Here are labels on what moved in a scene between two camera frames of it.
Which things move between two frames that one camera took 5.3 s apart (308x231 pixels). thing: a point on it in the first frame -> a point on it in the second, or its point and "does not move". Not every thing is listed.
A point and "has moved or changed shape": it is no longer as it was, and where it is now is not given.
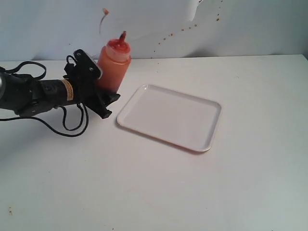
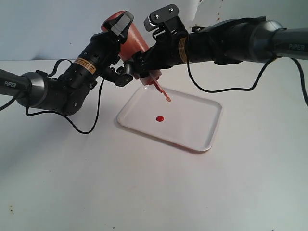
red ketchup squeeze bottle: [114, 60] has moved or changed shape
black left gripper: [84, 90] -> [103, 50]
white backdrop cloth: [31, 30] does not move
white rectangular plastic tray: [185, 120] does not move
